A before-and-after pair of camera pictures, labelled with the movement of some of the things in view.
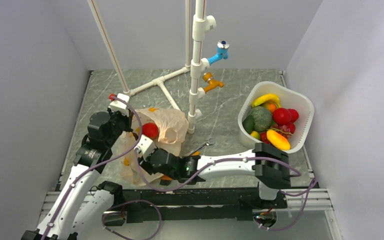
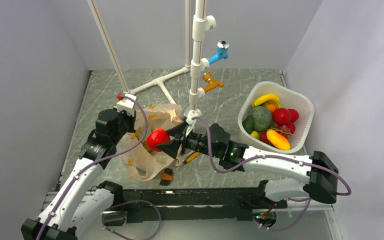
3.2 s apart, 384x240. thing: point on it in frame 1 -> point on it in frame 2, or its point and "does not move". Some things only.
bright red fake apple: [150, 130] -> [157, 136]
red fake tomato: [294, 115] does not move
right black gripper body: [151, 169] -> [195, 142]
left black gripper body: [120, 123] does not move
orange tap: [208, 78] does not move
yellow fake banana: [266, 98] does not move
